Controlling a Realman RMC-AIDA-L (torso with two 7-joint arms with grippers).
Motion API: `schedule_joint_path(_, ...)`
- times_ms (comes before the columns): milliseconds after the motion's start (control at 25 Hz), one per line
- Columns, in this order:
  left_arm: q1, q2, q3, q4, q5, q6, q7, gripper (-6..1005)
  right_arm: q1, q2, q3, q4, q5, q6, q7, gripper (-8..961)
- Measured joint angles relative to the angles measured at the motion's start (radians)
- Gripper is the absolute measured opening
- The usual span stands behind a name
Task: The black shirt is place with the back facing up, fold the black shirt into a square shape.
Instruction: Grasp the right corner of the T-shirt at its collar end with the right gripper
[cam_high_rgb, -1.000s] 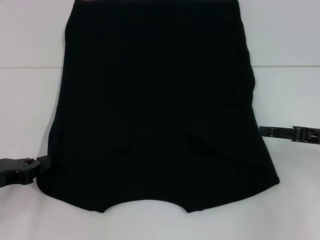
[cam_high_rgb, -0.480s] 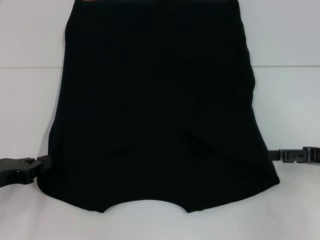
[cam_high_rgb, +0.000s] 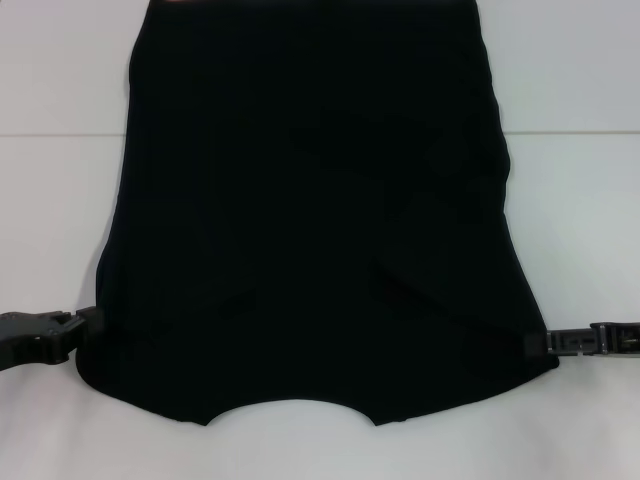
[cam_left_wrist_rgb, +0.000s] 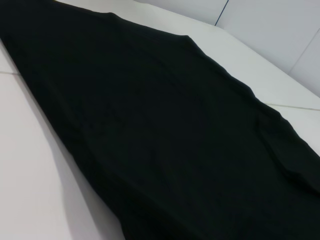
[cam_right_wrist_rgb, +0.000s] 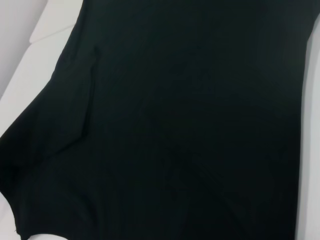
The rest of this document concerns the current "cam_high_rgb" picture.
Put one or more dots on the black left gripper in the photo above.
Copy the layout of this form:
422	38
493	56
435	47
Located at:
17	340

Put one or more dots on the black t-shirt with pink print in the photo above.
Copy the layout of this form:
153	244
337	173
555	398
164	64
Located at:
300	200

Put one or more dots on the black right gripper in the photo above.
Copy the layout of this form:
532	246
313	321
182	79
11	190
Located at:
617	340

